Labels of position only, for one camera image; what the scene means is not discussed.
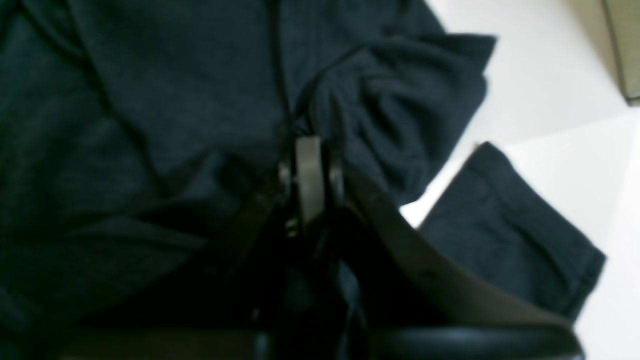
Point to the black t-shirt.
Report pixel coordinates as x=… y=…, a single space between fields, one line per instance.
x=133 y=132

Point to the white cardboard box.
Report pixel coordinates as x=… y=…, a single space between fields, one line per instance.
x=623 y=20

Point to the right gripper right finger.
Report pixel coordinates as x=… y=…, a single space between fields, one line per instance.
x=407 y=301

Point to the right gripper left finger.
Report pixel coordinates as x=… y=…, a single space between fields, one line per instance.
x=240 y=263

